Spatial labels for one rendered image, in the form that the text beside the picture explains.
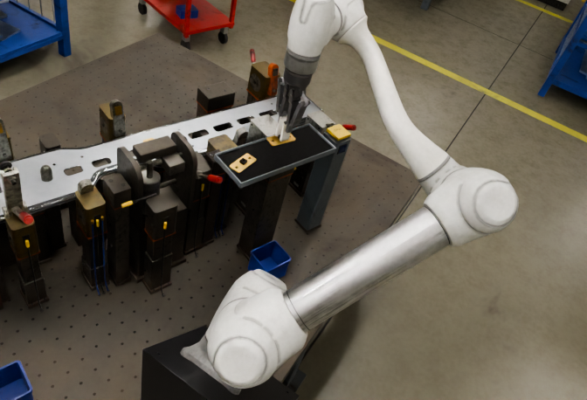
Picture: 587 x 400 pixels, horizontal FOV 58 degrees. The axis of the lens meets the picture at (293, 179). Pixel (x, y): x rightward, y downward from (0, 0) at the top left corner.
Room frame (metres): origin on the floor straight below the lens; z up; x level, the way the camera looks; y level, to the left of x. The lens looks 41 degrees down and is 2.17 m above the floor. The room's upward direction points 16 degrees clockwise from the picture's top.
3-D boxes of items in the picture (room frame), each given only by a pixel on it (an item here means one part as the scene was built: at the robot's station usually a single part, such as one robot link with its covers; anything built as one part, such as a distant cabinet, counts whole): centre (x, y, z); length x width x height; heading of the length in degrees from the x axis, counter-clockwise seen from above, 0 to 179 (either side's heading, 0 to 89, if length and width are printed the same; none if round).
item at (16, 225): (0.81, 0.64, 0.87); 0.10 x 0.07 x 0.35; 49
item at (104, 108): (1.36, 0.66, 0.87); 0.12 x 0.07 x 0.35; 49
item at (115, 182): (0.97, 0.46, 0.91); 0.07 x 0.05 x 0.42; 49
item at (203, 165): (1.17, 0.29, 0.89); 0.12 x 0.07 x 0.38; 49
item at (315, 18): (1.25, 0.06, 1.60); 0.13 x 0.11 x 0.16; 160
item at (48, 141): (1.20, 0.79, 0.84); 0.10 x 0.05 x 0.29; 49
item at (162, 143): (1.07, 0.38, 0.94); 0.18 x 0.13 x 0.49; 139
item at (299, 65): (1.23, 0.07, 1.49); 0.09 x 0.09 x 0.06
